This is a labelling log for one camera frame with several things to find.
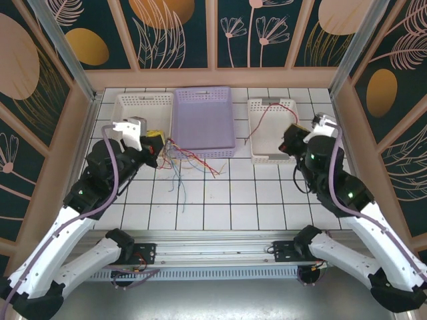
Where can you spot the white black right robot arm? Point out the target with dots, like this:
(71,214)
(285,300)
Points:
(333,256)

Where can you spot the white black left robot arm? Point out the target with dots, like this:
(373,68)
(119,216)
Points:
(90,258)

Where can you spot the large white perforated basket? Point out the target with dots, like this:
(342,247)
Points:
(140,106)

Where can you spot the purple perforated basket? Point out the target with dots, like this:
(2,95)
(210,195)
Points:
(203,123)

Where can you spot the grey metal sheet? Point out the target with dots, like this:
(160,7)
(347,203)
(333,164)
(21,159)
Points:
(213,300)

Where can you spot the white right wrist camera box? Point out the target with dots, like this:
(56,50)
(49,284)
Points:
(325,128)

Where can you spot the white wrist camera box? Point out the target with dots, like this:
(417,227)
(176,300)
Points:
(128,135)
(325,128)

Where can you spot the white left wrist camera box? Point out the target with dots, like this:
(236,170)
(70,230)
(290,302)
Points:
(128,135)

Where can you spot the aluminium side rail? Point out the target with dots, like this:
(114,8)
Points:
(91,116)
(353,160)

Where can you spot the aluminium corner post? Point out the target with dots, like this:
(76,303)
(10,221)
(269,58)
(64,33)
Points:
(66,56)
(353,46)

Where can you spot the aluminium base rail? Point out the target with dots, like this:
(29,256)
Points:
(213,248)

